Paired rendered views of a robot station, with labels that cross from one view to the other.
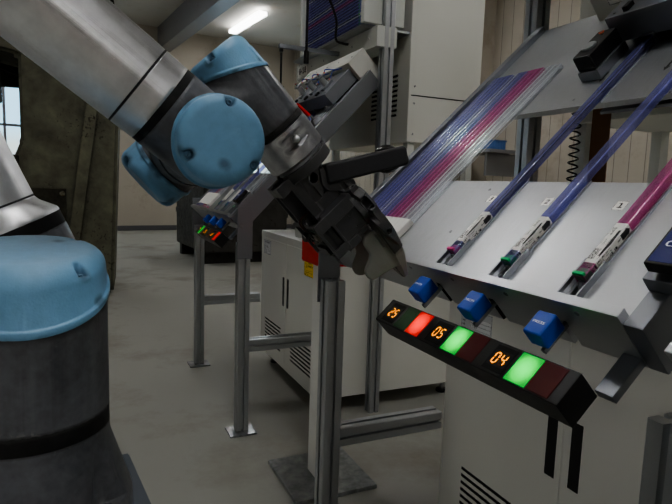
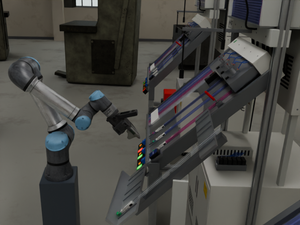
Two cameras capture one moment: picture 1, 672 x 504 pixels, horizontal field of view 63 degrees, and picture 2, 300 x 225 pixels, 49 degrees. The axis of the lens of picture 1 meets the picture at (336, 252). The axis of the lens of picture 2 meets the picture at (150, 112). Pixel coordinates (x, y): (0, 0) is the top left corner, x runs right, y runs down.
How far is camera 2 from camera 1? 1.35 m
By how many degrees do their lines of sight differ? 27
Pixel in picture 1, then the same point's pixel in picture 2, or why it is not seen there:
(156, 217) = (169, 35)
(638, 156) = not seen: outside the picture
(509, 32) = not seen: outside the picture
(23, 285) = (54, 144)
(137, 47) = (69, 110)
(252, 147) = (86, 125)
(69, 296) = (60, 145)
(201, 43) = not seen: outside the picture
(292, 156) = (107, 114)
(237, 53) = (95, 96)
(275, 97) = (103, 104)
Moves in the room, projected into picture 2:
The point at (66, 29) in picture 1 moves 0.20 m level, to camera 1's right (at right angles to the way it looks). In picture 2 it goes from (59, 109) to (93, 116)
